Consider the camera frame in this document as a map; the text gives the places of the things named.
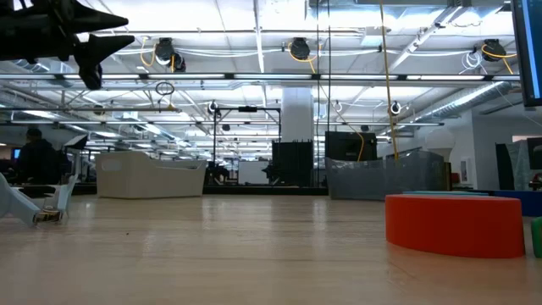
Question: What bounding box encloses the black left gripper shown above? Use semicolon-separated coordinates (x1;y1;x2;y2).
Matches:
0;0;136;91

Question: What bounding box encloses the blue tape roll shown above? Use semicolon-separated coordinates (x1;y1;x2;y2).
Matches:
493;189;542;218

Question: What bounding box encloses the green staple remover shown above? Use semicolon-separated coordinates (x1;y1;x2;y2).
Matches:
531;216;542;258

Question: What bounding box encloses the person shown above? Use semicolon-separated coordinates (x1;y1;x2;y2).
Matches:
15;128;71;186

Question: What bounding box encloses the light grey plastic bin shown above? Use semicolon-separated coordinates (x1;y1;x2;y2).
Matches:
95;151;208;199

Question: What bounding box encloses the white square pillar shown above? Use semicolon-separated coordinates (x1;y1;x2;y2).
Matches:
281;86;315;143

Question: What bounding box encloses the black equipment box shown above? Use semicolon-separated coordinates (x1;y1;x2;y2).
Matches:
324;130;379;163
271;140;315;188

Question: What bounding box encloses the translucent dark plastic bin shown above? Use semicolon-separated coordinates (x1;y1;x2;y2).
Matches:
324;150;445;201

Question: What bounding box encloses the computer monitor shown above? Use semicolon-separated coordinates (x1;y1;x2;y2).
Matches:
511;0;542;108

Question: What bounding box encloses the black cable reel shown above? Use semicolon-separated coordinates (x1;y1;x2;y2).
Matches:
153;36;187;73
482;38;508;63
289;36;312;61

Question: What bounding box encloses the black gantry frame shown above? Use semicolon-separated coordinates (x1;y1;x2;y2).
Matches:
213;105;283;187

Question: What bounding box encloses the long light rail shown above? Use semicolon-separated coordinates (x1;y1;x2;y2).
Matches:
0;72;522;83

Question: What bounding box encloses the black aluminium table frame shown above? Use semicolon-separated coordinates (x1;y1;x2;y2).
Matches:
69;184;496;197

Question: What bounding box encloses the thin black hanging cable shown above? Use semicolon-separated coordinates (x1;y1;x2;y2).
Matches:
315;0;321;187
327;0;333;132

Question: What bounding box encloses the thick yellow cable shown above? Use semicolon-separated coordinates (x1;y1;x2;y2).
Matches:
379;0;400;161

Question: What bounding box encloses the silver ventilation duct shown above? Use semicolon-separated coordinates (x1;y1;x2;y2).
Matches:
417;80;514;125

